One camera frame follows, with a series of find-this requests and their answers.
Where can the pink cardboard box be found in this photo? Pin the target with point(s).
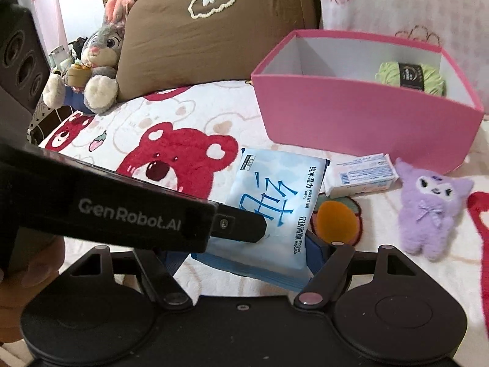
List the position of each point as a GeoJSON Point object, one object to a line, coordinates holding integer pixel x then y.
{"type": "Point", "coordinates": [344, 122]}

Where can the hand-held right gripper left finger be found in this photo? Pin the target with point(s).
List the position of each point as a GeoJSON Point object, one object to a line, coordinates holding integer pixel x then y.
{"type": "Point", "coordinates": [175, 263]}

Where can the brown cloud pillow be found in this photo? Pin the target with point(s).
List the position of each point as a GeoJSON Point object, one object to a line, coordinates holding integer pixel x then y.
{"type": "Point", "coordinates": [191, 46]}

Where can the green yarn ball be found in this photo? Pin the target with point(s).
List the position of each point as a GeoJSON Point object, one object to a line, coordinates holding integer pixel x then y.
{"type": "Point", "coordinates": [389, 72]}

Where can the blue wet wipes pack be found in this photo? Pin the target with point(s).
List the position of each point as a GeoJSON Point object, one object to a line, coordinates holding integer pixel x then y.
{"type": "Point", "coordinates": [267, 198]}

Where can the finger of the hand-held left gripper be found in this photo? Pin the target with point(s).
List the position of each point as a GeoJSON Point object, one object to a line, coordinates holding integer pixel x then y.
{"type": "Point", "coordinates": [240, 225]}

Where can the pink hanging cloth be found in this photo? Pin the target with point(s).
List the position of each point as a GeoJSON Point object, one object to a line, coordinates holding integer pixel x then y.
{"type": "Point", "coordinates": [47, 11]}

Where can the black plush toy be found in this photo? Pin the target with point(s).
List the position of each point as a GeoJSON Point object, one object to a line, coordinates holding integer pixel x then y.
{"type": "Point", "coordinates": [79, 47]}

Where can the person's left hand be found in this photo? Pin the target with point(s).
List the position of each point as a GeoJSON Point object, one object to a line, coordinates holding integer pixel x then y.
{"type": "Point", "coordinates": [23, 294]}

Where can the orange makeup sponge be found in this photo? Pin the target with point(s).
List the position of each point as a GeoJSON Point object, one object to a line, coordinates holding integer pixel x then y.
{"type": "Point", "coordinates": [336, 221]}

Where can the white tissue packet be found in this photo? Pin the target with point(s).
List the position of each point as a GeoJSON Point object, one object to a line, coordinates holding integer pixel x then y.
{"type": "Point", "coordinates": [359, 177]}

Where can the grey rabbit plush toy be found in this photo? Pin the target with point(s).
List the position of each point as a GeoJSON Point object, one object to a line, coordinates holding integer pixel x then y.
{"type": "Point", "coordinates": [101, 49]}

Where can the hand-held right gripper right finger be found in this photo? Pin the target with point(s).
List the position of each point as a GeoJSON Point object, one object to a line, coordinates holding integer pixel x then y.
{"type": "Point", "coordinates": [319, 252]}

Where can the red bear printed blanket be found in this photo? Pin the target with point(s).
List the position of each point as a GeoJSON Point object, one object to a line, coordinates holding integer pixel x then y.
{"type": "Point", "coordinates": [172, 122]}

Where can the purple plush toy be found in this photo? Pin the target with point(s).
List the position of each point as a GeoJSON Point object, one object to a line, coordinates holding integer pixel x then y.
{"type": "Point", "coordinates": [431, 214]}

